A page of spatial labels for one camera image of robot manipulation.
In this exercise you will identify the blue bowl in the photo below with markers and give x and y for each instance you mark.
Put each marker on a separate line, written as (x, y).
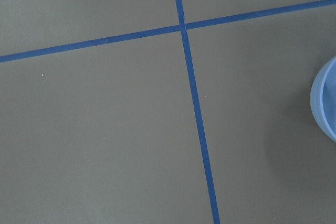
(322, 99)

